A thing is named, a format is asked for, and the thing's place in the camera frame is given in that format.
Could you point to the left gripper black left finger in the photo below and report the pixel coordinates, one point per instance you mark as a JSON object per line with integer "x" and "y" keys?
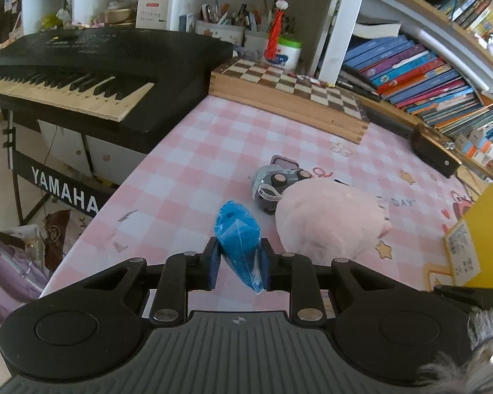
{"x": 181, "y": 274}

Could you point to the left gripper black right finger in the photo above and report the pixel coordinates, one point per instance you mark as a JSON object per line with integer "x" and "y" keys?
{"x": 296, "y": 275}

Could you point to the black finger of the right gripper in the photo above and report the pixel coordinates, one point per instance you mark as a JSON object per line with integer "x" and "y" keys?
{"x": 467, "y": 298}

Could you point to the pink plush toy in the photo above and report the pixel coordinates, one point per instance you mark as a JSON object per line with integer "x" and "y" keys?
{"x": 324, "y": 220}

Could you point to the grey purple toy truck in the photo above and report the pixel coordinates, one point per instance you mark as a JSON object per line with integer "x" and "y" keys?
{"x": 271, "y": 180}

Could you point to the yellow cardboard box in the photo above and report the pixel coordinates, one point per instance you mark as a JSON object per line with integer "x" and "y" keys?
{"x": 469, "y": 245}

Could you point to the pink checkered tablecloth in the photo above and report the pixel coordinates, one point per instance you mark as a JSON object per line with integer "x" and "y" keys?
{"x": 168, "y": 204}

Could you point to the dark wooden small box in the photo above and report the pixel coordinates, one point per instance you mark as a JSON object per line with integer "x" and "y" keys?
{"x": 431, "y": 149}

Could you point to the black keyboard stand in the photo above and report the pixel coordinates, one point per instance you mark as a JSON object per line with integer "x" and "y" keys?
{"x": 86, "y": 195}

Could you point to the wooden chessboard box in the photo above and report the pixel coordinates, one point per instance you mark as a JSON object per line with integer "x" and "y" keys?
{"x": 283, "y": 93}

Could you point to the black Yamaha keyboard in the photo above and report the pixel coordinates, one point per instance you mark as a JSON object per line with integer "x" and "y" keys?
{"x": 126, "y": 86}

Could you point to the white jar green lid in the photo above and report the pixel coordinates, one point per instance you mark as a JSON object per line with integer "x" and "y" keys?
{"x": 288, "y": 53}

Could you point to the red hanging tassel ornament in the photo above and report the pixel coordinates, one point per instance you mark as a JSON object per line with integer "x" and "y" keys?
{"x": 275, "y": 28}

